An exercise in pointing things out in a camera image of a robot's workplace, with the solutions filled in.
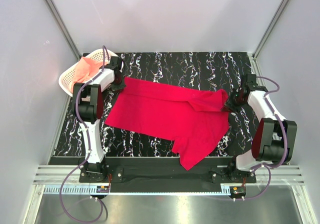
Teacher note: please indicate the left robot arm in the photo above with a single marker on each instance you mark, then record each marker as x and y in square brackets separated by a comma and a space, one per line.
[88, 105]

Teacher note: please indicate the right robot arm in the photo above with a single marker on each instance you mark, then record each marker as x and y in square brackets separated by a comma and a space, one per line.
[275, 136]

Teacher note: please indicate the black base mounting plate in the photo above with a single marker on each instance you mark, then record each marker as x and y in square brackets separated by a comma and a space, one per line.
[161, 176]

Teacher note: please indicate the peach t-shirt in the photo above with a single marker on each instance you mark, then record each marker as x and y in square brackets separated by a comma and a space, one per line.
[86, 69]

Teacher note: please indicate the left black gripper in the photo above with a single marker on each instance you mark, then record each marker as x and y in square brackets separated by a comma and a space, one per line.
[119, 87]

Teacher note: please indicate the red t-shirt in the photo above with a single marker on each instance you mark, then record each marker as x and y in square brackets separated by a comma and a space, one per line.
[192, 119]

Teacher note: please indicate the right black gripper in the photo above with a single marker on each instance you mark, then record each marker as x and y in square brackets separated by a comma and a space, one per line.
[229, 105]

